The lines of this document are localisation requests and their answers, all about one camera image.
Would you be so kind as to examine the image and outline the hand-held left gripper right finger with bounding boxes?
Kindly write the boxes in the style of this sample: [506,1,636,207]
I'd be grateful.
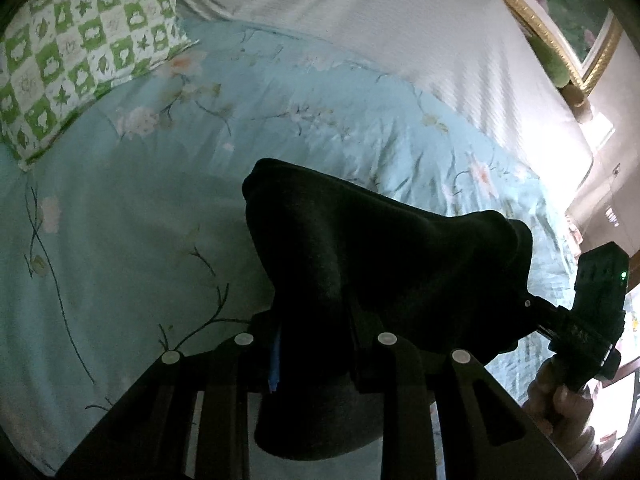
[349,310,577,480]

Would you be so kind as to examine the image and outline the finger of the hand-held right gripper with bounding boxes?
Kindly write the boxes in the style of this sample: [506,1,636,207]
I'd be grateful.
[520,295,568,335]

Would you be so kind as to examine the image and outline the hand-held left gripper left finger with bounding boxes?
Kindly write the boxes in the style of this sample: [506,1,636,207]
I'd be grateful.
[55,312,283,480]

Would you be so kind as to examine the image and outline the black pants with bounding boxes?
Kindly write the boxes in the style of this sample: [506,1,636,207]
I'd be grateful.
[241,158,535,462]

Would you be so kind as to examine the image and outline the person's right hand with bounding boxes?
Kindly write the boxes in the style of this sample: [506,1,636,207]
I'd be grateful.
[522,355,603,463]

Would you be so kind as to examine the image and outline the light blue floral blanket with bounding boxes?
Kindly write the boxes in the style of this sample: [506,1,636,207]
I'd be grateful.
[0,20,583,480]

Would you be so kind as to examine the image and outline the brown teddy bear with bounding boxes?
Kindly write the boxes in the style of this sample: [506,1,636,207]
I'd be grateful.
[562,85,595,125]

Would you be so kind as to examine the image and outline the green plush toy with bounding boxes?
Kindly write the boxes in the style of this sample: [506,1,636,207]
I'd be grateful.
[527,32,572,90]

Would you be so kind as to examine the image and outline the gold framed picture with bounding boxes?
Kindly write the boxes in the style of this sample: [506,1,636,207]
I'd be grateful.
[467,0,623,106]

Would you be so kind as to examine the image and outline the white striped bed sheet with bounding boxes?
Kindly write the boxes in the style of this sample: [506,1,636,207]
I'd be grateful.
[177,0,595,201]

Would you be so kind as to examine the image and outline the green checkered pillow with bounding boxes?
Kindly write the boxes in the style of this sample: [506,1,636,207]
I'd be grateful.
[0,0,193,173]

